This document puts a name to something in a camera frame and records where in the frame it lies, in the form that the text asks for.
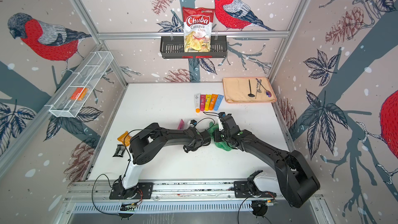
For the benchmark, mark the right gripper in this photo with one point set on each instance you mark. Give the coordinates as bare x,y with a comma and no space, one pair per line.
216,137

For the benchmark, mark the white toothpaste tube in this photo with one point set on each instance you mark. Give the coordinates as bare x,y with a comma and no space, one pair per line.
197,102

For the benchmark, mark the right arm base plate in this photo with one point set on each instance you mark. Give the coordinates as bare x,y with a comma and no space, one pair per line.
243,189

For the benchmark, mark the blue toothpaste tube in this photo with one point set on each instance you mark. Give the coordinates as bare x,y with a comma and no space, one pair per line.
218,102

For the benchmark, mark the Chuba cassava chips bag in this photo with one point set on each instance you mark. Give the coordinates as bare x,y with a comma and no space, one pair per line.
197,28

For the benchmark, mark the yellow toothpaste tube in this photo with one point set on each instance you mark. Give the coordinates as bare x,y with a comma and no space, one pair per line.
207,102

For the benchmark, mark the orange toothpaste tube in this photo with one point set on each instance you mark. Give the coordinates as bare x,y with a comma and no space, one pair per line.
213,100

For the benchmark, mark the orange packet in shelf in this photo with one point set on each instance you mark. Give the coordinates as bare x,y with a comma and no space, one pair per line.
79,94

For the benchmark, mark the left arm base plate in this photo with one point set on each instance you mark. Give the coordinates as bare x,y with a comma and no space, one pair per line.
140,191

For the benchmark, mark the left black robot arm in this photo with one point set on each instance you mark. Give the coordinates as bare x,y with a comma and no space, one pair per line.
147,143

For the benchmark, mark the iridescent purple spoon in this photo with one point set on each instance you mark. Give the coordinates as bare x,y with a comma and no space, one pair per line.
268,93

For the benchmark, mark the black spoon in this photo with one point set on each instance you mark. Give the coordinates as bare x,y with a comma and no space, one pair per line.
250,90

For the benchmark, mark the black wire wall basket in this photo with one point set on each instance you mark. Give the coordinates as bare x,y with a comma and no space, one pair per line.
173,48

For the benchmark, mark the pink tray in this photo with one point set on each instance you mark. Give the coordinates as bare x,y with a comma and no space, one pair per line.
248,89

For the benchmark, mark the patterned handle utensil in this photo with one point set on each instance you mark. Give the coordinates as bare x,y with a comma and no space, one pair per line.
256,92

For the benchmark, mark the white wire wall shelf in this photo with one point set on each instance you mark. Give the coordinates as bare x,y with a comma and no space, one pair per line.
88,76

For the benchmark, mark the orange snack packet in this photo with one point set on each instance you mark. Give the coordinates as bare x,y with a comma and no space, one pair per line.
125,139

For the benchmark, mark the magenta toothpaste tube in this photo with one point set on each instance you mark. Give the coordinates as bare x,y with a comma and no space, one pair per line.
181,125

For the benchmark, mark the red pink toothpaste tube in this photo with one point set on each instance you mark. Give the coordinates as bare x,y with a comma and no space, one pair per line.
202,102

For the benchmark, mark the green cleaning cloth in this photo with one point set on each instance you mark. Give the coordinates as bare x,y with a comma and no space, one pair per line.
218,138

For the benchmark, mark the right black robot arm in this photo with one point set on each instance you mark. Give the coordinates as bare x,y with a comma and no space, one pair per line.
296,179

